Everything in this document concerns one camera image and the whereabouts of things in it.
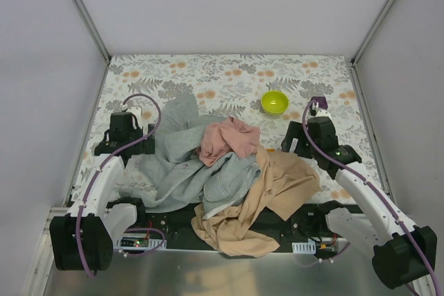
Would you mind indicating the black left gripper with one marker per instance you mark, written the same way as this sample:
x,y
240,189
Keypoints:
x,y
124,147

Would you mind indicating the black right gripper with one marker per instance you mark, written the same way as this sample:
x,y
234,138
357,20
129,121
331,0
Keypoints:
x,y
298,140

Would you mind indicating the pink cloth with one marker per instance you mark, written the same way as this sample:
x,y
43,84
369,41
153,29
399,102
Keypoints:
x,y
229,136

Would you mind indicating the grey sweatshirt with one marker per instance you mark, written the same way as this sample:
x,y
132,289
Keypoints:
x,y
174,176

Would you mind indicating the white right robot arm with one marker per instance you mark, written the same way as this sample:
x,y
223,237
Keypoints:
x,y
400,251

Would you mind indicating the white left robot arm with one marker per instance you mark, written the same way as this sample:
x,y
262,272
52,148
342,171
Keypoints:
x,y
85,236

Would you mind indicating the beige cloth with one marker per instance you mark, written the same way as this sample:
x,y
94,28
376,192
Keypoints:
x,y
285,184

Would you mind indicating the green bowl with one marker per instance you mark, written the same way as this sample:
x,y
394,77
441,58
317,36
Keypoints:
x,y
274,103

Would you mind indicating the purple cube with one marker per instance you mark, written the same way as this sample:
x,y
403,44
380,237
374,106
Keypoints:
x,y
320,101

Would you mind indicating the left controller board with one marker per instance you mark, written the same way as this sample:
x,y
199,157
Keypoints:
x,y
139,244

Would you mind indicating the controller board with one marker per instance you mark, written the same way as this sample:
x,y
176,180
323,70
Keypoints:
x,y
311,247
139,244

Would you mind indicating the right controller board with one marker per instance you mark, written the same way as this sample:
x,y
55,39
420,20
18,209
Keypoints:
x,y
311,247

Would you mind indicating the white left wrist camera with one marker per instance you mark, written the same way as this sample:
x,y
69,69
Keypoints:
x,y
136,111

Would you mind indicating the right aluminium frame post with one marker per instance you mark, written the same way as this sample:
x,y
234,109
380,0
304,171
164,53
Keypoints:
x,y
374,28

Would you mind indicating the aluminium frame post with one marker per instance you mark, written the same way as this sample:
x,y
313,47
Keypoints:
x,y
374,28
92,29

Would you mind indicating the left aluminium frame post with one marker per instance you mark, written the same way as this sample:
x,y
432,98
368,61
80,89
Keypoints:
x,y
92,29

